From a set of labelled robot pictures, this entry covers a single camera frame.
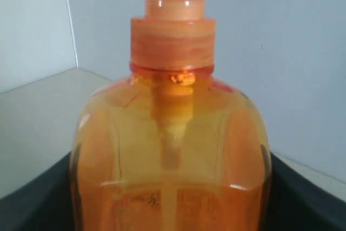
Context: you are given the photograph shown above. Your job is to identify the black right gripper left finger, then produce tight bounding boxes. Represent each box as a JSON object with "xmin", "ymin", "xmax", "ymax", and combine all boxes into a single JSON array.
[{"xmin": 1, "ymin": 154, "xmax": 75, "ymax": 230}]

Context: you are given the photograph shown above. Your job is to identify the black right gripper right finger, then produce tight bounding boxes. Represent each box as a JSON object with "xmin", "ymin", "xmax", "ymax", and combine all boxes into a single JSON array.
[{"xmin": 266, "ymin": 154, "xmax": 345, "ymax": 231}]

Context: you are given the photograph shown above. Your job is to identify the orange pump soap bottle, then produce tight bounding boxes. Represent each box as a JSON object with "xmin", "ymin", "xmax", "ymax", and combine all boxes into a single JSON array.
[{"xmin": 70, "ymin": 0, "xmax": 272, "ymax": 230}]

